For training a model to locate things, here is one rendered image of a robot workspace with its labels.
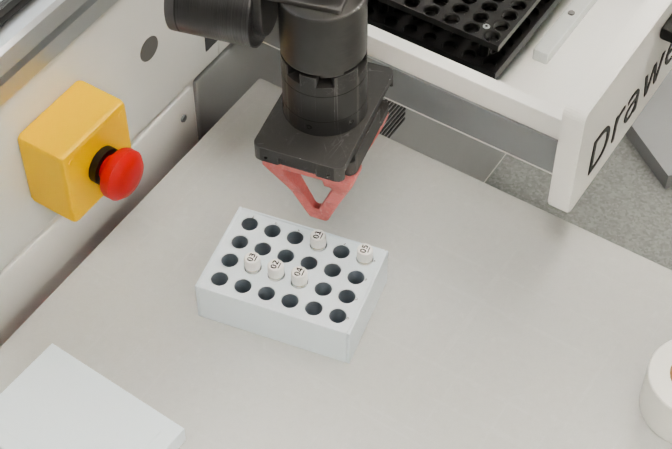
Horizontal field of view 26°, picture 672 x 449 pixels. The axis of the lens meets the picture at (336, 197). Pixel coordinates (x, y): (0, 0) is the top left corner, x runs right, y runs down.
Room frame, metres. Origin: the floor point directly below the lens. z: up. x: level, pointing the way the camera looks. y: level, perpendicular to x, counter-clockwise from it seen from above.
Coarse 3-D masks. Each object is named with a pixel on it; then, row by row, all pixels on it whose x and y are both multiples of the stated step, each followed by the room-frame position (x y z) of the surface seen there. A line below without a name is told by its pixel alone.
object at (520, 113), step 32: (608, 0) 0.93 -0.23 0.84; (640, 0) 0.93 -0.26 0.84; (384, 32) 0.83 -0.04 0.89; (544, 32) 0.89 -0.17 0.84; (576, 32) 0.89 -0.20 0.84; (608, 32) 0.89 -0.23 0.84; (384, 64) 0.81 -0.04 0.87; (416, 64) 0.80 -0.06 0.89; (448, 64) 0.79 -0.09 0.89; (512, 64) 0.85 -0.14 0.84; (544, 64) 0.85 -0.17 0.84; (576, 64) 0.85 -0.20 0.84; (384, 96) 0.81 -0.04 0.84; (416, 96) 0.80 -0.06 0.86; (448, 96) 0.78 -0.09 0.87; (480, 96) 0.77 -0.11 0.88; (512, 96) 0.76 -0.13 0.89; (544, 96) 0.82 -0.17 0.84; (480, 128) 0.77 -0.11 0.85; (512, 128) 0.75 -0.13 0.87; (544, 128) 0.74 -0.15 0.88; (544, 160) 0.74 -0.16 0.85
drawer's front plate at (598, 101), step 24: (648, 0) 0.83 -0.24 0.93; (648, 24) 0.80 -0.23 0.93; (624, 48) 0.78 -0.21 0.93; (648, 48) 0.80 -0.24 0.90; (600, 72) 0.75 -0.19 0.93; (624, 72) 0.76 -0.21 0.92; (648, 72) 0.81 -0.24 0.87; (576, 96) 0.73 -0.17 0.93; (600, 96) 0.73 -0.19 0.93; (624, 96) 0.77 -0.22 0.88; (648, 96) 0.83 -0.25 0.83; (576, 120) 0.71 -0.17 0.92; (600, 120) 0.73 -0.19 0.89; (576, 144) 0.71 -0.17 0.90; (600, 144) 0.74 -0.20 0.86; (576, 168) 0.71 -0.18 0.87; (600, 168) 0.75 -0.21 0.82; (552, 192) 0.71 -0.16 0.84; (576, 192) 0.72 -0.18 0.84
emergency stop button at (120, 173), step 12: (108, 156) 0.71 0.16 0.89; (120, 156) 0.70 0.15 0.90; (132, 156) 0.70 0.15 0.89; (108, 168) 0.69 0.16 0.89; (120, 168) 0.69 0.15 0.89; (132, 168) 0.70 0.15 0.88; (108, 180) 0.68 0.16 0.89; (120, 180) 0.69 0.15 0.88; (132, 180) 0.69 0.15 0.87; (108, 192) 0.68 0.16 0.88; (120, 192) 0.68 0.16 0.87; (132, 192) 0.70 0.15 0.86
